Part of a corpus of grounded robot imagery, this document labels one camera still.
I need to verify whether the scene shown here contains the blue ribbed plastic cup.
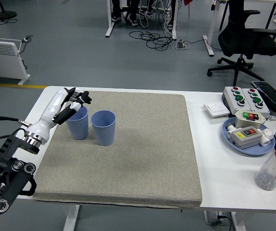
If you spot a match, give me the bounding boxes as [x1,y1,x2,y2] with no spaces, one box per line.
[90,110,117,146]
[65,105,89,141]

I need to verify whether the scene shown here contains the clear bottle with red cap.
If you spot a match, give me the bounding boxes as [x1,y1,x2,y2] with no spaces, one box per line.
[254,142,276,192]

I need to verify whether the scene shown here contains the black fan stand base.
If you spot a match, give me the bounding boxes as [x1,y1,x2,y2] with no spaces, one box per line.
[0,0,18,20]

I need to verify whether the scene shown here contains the white desk leg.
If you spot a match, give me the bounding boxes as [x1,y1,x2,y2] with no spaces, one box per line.
[202,0,227,57]

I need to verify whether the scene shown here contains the black floor cable bundle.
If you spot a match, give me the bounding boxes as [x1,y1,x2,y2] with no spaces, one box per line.
[128,30,177,51]

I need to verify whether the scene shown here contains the white wall switch panel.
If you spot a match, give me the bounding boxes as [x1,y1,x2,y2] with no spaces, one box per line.
[203,101,231,118]

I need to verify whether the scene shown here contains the grey-brown fabric mat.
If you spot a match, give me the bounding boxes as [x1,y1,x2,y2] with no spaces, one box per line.
[32,90,203,209]

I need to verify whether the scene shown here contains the black office chair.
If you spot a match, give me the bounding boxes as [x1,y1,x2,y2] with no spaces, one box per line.
[206,0,276,87]

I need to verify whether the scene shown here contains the grey four-button control box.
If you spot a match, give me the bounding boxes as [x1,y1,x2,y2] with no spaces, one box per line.
[221,86,251,114]
[241,88,271,115]

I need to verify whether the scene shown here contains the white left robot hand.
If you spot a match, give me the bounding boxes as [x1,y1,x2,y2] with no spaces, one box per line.
[25,87,92,143]

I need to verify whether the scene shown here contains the blue round plate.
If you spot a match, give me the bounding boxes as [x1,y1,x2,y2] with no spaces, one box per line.
[222,117,276,156]

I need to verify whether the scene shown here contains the white table leg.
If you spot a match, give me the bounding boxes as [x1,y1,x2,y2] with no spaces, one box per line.
[230,212,247,231]
[63,204,81,231]

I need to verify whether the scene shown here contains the grey switch box yellow label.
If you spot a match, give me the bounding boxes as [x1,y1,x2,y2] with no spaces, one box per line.
[228,126,263,150]

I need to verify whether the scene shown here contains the white desk frame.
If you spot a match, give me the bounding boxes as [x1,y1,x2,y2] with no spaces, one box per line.
[105,0,178,40]

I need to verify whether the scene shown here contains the person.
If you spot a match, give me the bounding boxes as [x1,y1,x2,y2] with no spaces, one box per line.
[111,0,138,26]

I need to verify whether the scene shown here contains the black wrapped keyboard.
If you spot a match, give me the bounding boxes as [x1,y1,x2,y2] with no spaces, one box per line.
[251,80,276,113]

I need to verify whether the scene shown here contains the white switch box green red buttons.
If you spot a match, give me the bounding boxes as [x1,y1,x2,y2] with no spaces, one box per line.
[235,110,266,129]

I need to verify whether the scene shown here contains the white plastic pipe fitting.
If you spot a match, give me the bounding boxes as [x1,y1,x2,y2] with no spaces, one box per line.
[226,122,237,138]
[259,128,275,147]

